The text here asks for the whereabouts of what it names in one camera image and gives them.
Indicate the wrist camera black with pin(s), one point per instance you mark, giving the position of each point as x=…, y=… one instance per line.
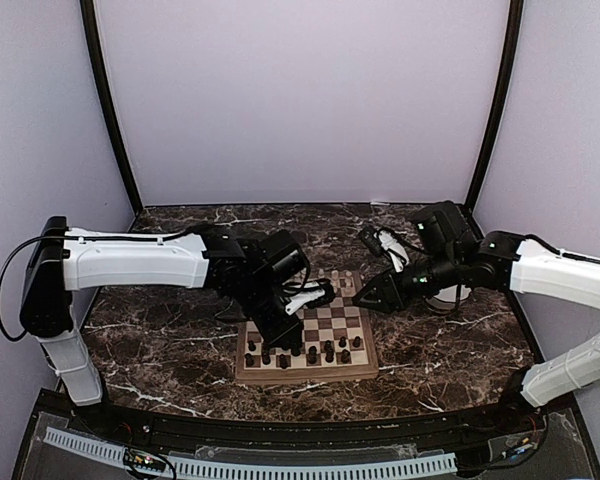
x=284, y=255
x=443, y=228

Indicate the left black corner post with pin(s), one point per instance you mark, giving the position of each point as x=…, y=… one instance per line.
x=108, y=109

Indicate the white knight right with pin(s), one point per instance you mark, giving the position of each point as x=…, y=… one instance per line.
x=335, y=278

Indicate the right black corner post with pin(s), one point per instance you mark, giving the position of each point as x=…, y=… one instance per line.
x=498, y=103

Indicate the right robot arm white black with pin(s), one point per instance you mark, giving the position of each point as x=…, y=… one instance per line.
x=504, y=261

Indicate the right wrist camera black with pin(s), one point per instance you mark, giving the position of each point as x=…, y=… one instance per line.
x=443, y=228

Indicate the white slotted cable duct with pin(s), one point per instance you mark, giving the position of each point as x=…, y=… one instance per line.
x=224, y=463

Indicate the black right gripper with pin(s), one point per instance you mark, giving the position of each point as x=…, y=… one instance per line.
x=386, y=282

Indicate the black corner post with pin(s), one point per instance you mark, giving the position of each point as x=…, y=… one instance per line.
x=108, y=109
x=498, y=103

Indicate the white scalloped bowl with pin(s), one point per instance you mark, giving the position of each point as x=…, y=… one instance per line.
x=450, y=295

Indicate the black front rail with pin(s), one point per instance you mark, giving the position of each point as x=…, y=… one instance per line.
x=172, y=431

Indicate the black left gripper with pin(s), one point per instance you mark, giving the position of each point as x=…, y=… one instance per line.
x=278, y=336

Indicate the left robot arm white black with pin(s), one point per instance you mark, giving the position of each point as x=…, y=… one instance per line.
x=253, y=273

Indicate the wooden chess board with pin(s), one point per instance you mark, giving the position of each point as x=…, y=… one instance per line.
x=328, y=322

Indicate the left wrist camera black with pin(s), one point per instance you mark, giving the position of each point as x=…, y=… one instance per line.
x=284, y=255

